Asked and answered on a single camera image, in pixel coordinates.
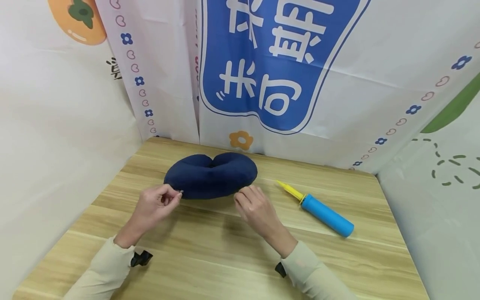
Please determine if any person's right hand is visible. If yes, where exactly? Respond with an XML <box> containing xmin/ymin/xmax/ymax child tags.
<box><xmin>234</xmin><ymin>185</ymin><xmax>299</xmax><ymax>259</ymax></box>

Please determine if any person's left hand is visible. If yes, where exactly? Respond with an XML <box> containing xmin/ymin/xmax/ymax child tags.
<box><xmin>113</xmin><ymin>184</ymin><xmax>184</xmax><ymax>249</ymax></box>

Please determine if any navy blue neck pillow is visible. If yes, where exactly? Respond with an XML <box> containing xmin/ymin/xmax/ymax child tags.
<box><xmin>163</xmin><ymin>152</ymin><xmax>259</xmax><ymax>200</ymax></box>

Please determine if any person's right forearm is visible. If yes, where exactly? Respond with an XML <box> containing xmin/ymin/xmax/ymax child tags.
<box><xmin>280</xmin><ymin>240</ymin><xmax>359</xmax><ymax>300</ymax></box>

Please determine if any blue and yellow air pump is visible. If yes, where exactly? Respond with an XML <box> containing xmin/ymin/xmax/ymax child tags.
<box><xmin>276</xmin><ymin>180</ymin><xmax>355</xmax><ymax>238</ymax></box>

